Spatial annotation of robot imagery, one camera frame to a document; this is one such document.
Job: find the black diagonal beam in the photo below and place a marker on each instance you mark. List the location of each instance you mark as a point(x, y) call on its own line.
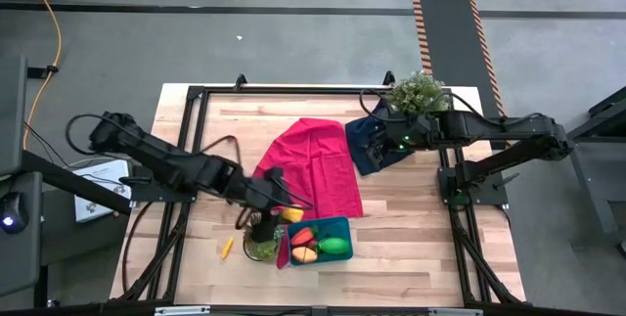
point(58, 176)

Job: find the bushy green potted plant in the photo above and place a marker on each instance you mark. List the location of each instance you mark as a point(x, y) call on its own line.
point(419, 93)

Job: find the orange toy carrot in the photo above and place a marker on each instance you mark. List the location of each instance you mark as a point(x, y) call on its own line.
point(302, 236)

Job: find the dark grey metal cart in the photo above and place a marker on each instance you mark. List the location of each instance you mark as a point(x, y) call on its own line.
point(601, 125)

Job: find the yellow toy fry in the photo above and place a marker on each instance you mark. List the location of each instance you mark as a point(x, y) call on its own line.
point(227, 248)

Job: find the potted succulent plant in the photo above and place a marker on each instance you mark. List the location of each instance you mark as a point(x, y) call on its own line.
point(261, 250)

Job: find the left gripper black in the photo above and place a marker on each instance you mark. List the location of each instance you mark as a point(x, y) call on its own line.
point(261, 189)

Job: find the grey desk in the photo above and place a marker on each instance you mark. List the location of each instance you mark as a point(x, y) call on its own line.
point(12, 110)

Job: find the red cloth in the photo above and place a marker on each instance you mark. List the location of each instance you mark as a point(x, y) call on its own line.
point(318, 169)

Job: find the black computer mouse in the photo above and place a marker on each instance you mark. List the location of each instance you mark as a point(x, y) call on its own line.
point(13, 211)

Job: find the navy blue cloth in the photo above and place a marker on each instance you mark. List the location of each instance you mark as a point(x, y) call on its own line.
point(357, 140)

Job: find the black aluminium table frame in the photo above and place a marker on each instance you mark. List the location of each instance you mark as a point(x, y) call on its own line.
point(293, 90)

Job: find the yellow toy pepper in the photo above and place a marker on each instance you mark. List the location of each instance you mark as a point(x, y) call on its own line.
point(292, 215)

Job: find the orange toy fruit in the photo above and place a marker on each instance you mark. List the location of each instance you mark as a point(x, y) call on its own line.
point(304, 255)

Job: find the silver metal bracket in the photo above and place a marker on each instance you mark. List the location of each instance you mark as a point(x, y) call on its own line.
point(181, 310)
point(455, 312)

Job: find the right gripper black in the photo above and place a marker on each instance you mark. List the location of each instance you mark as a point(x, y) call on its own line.
point(411, 132)

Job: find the black orange-striped floor mat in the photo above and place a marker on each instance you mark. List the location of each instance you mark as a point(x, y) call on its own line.
point(450, 37)

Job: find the green toy pea pod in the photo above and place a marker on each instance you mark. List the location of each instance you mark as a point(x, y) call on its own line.
point(334, 245)

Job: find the black table clamp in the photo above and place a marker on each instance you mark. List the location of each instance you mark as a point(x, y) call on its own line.
point(239, 82)
point(389, 78)

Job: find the white box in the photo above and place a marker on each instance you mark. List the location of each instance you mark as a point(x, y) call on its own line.
point(98, 194)

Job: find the teal plastic tupperware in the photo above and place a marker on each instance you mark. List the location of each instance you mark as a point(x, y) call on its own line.
point(342, 225)

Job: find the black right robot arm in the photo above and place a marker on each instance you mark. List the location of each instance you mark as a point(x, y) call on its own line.
point(489, 127)

